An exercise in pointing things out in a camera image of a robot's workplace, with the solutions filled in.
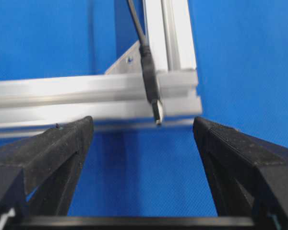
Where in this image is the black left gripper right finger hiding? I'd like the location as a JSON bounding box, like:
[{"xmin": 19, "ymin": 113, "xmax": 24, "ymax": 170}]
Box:
[{"xmin": 193, "ymin": 116, "xmax": 288, "ymax": 230}]

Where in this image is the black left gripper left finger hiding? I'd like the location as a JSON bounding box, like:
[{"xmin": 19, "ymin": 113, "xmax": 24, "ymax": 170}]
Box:
[{"xmin": 0, "ymin": 116, "xmax": 94, "ymax": 229}]

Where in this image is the black usb cable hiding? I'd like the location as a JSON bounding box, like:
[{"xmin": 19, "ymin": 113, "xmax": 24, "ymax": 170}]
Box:
[{"xmin": 127, "ymin": 0, "xmax": 164, "ymax": 127}]

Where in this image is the aluminium extrusion frame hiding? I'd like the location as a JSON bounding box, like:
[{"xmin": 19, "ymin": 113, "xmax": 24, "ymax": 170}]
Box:
[{"xmin": 0, "ymin": 0, "xmax": 203, "ymax": 138}]

